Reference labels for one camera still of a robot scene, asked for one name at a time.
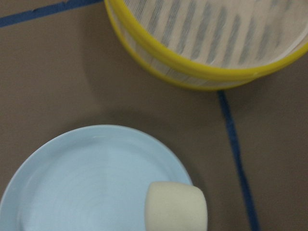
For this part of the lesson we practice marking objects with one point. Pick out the yellow rimmed steamer basket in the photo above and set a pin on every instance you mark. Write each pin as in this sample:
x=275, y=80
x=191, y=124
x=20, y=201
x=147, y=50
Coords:
x=211, y=44

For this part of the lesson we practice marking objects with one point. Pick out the light blue plate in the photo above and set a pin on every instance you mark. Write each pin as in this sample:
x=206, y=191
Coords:
x=89, y=179

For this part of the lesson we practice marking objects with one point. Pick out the white steamed bun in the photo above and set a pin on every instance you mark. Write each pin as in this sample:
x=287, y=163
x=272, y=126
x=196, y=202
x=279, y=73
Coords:
x=172, y=206

